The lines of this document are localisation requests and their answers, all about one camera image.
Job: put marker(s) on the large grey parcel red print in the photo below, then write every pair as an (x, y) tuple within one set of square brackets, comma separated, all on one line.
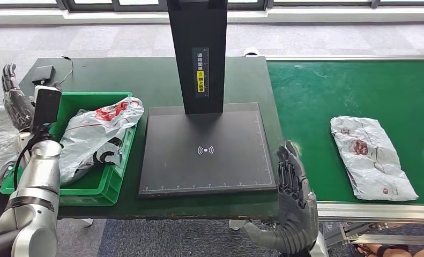
[(91, 142)]

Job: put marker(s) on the aluminium conveyor support frame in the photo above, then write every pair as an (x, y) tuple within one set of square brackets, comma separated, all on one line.
[(336, 232)]

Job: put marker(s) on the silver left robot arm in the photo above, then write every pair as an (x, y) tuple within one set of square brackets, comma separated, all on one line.
[(37, 177)]

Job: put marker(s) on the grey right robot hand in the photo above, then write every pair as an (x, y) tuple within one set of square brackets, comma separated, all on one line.
[(298, 220)]

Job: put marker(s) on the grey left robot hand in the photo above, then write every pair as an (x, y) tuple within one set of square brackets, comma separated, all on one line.
[(18, 106)]

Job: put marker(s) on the green plastic crate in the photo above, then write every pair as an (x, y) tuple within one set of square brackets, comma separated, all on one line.
[(101, 188)]

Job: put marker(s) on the grey parcel small logos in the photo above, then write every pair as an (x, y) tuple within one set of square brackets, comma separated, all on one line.
[(375, 163)]

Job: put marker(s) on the black power bank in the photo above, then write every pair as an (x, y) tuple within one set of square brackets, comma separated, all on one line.
[(43, 73)]

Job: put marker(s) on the green belt conveyor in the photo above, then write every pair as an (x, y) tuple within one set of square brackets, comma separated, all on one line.
[(321, 106)]

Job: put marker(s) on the white table foot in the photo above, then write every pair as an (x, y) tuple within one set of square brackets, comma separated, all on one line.
[(236, 225), (85, 222)]

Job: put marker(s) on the person's foot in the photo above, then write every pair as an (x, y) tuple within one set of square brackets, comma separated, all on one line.
[(369, 250)]

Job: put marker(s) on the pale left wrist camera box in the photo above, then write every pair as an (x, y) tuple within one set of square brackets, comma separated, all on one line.
[(46, 106)]

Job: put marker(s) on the black inbound scanning machine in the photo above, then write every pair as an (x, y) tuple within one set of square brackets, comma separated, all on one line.
[(204, 170)]

